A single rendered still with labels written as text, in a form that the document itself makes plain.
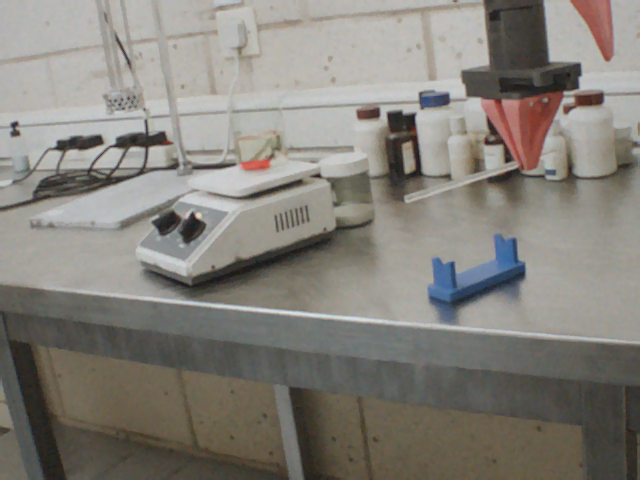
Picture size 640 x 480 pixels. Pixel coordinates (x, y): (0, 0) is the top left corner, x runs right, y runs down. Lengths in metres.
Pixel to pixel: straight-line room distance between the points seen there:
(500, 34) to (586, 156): 0.40
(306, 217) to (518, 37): 0.34
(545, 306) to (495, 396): 0.09
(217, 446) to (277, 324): 1.20
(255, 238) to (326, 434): 0.90
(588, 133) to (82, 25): 1.11
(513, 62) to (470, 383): 0.29
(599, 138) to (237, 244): 0.50
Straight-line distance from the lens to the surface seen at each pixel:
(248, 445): 2.00
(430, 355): 0.80
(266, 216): 1.01
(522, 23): 0.85
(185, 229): 0.99
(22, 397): 1.29
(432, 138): 1.30
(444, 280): 0.84
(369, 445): 1.81
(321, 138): 1.56
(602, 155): 1.22
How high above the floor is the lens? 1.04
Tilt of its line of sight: 15 degrees down
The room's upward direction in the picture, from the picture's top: 8 degrees counter-clockwise
